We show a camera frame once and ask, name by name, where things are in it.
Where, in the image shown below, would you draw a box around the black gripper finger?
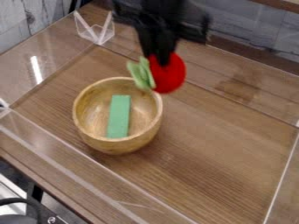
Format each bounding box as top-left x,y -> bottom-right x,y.
135,22 -> 156,58
155,29 -> 179,67

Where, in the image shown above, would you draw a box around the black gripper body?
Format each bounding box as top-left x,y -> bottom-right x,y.
112,0 -> 212,44

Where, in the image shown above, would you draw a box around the red plush fruit green leaves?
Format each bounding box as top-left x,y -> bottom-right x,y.
125,52 -> 187,94

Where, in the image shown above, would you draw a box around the wooden bowl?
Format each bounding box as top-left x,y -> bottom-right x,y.
72,77 -> 164,155

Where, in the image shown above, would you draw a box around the green rectangular block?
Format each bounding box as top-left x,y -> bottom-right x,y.
107,95 -> 131,138

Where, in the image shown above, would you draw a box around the black metal table leg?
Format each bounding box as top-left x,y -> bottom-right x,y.
27,182 -> 43,203

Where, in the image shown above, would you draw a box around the black cable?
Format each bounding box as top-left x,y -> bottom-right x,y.
0,197 -> 43,224

